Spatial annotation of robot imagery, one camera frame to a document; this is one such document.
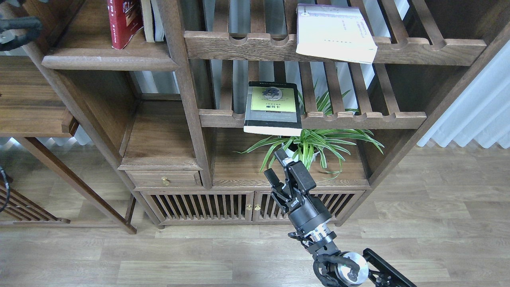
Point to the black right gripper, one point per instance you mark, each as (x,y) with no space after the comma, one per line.
(307,213)

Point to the white cover book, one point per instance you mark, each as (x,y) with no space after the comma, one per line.
(334,32)

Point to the red cover book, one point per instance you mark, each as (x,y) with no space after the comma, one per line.
(125,20)

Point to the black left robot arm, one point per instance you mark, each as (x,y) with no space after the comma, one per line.
(32,25)

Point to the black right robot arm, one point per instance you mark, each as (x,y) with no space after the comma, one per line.
(335,268)

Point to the white plant pot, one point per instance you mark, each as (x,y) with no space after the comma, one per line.
(299,153)

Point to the green spider plant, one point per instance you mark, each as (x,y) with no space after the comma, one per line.
(333,140)

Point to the black and yellow book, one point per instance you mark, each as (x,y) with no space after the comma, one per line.
(272,109)

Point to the dark wooden bookshelf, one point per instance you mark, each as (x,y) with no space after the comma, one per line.
(163,113)

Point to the white upright book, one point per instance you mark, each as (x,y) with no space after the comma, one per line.
(159,29)

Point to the white window curtain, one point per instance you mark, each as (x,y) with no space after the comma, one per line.
(482,111)

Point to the beige upright book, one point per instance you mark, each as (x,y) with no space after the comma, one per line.
(148,20)

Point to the slatted wooden bench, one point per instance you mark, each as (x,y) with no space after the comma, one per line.
(22,209)

